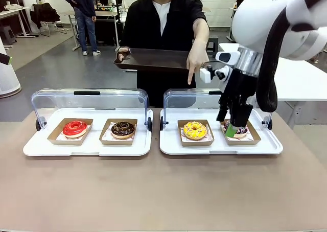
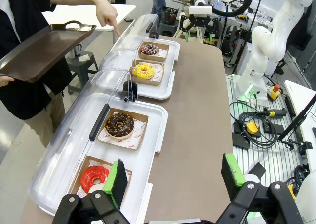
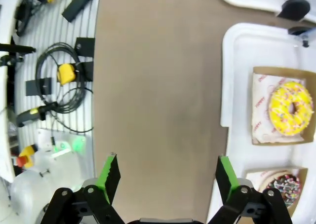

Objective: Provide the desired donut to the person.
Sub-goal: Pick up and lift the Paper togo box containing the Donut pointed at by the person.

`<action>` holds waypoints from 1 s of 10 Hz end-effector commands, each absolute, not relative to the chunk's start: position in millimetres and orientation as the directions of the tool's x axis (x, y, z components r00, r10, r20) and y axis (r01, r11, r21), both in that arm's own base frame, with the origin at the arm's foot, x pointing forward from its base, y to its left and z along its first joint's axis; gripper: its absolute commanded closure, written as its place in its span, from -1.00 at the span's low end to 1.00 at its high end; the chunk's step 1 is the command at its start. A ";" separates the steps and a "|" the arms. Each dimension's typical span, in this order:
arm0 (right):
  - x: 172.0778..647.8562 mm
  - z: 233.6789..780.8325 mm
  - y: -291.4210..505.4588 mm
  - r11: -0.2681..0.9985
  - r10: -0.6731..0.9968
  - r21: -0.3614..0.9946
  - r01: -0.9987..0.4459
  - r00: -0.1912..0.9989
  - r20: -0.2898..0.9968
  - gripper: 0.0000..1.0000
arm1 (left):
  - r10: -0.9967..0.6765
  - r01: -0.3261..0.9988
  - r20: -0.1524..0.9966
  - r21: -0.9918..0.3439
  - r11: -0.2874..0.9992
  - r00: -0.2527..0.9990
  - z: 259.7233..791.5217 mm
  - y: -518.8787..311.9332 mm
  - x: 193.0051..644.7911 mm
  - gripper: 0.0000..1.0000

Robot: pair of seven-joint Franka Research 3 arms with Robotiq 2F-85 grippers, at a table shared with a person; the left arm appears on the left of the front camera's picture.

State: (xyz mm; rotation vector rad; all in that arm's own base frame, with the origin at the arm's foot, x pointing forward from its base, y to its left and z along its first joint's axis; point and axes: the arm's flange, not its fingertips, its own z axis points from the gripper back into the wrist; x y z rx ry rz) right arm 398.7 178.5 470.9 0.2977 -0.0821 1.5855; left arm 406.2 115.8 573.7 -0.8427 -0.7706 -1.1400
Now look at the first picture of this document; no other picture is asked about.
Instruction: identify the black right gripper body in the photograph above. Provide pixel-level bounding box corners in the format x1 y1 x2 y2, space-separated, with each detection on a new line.
218 67 259 109

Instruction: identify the white printed paper liner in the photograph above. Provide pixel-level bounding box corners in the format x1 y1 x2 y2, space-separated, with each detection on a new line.
180 126 213 142
224 129 255 142
101 126 135 141
55 124 89 142

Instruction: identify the yellow sprinkled donut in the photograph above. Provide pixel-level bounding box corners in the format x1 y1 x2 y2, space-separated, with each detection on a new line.
183 121 207 141

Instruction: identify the yellow frosted donut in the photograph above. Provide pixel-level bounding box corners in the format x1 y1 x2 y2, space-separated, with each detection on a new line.
177 119 214 147

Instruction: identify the dark brown serving tray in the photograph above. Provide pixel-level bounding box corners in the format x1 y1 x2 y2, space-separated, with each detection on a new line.
113 47 218 73

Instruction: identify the person's left forearm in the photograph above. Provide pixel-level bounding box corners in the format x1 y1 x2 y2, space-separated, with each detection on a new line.
192 18 210 48

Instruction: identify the dark donut with pastel sprinkles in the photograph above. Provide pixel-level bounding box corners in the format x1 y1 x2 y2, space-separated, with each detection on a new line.
222 119 248 138

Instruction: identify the red frosted donut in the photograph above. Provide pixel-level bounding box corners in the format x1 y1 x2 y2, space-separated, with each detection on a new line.
47 118 94 146

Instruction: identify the red glazed donut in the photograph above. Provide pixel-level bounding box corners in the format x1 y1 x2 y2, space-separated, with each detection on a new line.
62 120 89 138

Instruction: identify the chocolate glazed donut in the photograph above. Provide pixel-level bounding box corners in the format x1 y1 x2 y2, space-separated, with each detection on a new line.
110 121 136 140

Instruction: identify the chocolate frosted donut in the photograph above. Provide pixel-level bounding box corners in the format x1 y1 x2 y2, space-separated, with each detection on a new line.
99 118 138 146

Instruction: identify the person in black shirt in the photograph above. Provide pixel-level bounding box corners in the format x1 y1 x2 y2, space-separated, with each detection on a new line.
120 0 210 109

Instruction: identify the person's left hand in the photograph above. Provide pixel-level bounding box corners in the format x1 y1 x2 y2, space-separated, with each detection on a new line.
186 39 205 86

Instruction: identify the person's right hand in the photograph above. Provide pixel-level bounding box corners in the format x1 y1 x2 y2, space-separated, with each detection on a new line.
116 46 130 62

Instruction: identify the grey plastic stool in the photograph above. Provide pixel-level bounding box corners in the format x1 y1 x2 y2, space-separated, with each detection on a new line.
0 27 17 45

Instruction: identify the white display tray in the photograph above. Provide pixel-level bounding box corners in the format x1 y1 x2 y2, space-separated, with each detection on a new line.
22 107 154 157
159 107 284 156

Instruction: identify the clear plastic display lid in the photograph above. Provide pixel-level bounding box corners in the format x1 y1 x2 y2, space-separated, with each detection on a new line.
31 88 153 133
160 88 273 132

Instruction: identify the white desk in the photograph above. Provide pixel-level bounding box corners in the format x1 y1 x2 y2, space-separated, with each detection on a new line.
0 6 36 38

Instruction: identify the black stool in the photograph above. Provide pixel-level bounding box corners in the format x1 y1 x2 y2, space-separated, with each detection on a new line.
206 35 220 59

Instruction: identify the white table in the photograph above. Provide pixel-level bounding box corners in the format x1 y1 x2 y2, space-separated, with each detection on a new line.
218 42 327 128

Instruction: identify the black jacket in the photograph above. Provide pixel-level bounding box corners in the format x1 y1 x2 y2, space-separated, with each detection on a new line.
30 3 61 30

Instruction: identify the bystander in blue jeans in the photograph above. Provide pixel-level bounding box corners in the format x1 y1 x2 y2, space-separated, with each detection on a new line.
55 0 101 57

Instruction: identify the background workbench with green light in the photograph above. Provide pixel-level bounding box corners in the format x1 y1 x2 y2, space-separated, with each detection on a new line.
94 5 122 51

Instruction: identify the white cylindrical pedestal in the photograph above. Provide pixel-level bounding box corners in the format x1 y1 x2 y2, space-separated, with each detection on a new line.
0 36 22 99

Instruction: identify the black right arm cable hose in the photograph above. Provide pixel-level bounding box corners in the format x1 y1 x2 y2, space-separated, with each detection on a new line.
256 8 291 113

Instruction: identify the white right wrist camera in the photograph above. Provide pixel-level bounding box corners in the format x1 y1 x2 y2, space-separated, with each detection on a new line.
200 67 212 83

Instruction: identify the metal frame chair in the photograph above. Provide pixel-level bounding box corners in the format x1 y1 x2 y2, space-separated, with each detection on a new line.
38 18 68 38

